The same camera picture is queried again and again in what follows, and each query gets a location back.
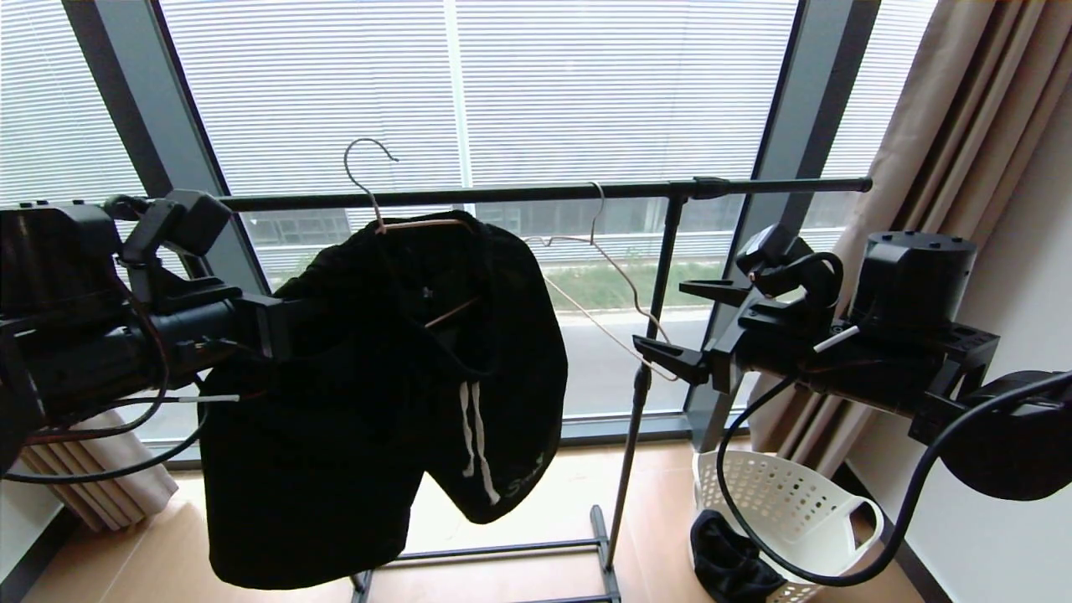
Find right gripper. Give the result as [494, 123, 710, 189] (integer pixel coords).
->
[632, 279, 857, 394]

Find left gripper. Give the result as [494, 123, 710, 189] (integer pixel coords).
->
[153, 291, 296, 371]

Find pink clothes hanger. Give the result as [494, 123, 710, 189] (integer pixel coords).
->
[343, 138, 485, 329]
[523, 182, 681, 384]

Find black shorts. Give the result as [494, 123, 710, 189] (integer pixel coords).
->
[199, 209, 569, 590]

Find black garment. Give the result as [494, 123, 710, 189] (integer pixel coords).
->
[690, 509, 786, 603]

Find white laundry basket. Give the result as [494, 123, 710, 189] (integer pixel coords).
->
[692, 451, 886, 603]

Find black clothes rack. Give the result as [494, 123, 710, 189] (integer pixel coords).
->
[102, 176, 872, 603]

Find beige curtain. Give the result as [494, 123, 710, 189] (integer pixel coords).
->
[17, 410, 178, 533]
[745, 0, 1072, 478]

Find window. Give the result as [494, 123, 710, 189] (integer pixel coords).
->
[0, 0, 939, 445]

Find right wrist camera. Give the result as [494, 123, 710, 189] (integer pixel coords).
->
[735, 224, 845, 319]

